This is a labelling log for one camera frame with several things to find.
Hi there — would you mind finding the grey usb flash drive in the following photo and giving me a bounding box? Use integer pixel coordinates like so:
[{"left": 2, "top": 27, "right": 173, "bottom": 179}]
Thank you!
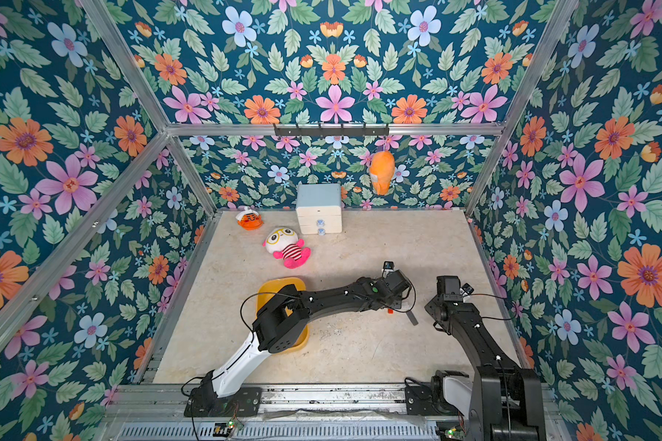
[{"left": 406, "top": 311, "right": 419, "bottom": 326}]

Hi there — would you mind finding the white pink plush toy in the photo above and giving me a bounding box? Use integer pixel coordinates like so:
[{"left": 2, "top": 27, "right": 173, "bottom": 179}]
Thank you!
[{"left": 263, "top": 227, "right": 311, "bottom": 269}]

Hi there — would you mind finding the black wall hook rail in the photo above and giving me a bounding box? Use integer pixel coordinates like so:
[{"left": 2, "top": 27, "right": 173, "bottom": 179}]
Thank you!
[{"left": 273, "top": 123, "right": 390, "bottom": 138}]

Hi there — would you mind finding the orange hanging plush toy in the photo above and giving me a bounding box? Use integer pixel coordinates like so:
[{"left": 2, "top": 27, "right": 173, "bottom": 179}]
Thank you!
[{"left": 369, "top": 151, "right": 395, "bottom": 196}]

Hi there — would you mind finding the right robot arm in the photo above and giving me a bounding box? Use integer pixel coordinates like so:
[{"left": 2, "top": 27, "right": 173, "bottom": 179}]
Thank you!
[{"left": 425, "top": 276, "right": 547, "bottom": 440}]

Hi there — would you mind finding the white blue mini drawer cabinet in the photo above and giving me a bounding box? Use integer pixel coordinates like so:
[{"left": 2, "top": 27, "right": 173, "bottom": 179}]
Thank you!
[{"left": 295, "top": 184, "right": 343, "bottom": 235}]

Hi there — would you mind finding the yellow plastic storage box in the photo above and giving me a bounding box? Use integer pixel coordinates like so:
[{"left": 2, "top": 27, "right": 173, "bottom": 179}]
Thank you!
[{"left": 253, "top": 277, "right": 309, "bottom": 354}]

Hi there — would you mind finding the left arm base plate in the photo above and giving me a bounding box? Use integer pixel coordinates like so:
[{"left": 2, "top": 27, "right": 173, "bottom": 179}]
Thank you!
[{"left": 184, "top": 386, "right": 262, "bottom": 417}]

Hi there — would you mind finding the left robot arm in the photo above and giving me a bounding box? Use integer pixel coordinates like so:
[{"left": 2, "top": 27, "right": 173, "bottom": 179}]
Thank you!
[{"left": 184, "top": 270, "right": 416, "bottom": 417}]

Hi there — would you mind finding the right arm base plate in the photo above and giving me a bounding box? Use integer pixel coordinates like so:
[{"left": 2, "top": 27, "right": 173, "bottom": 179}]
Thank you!
[{"left": 404, "top": 378, "right": 445, "bottom": 416}]

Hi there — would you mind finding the small orange tiger toy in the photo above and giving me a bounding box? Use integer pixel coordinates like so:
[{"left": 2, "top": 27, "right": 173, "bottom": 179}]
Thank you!
[{"left": 235, "top": 207, "right": 264, "bottom": 231}]

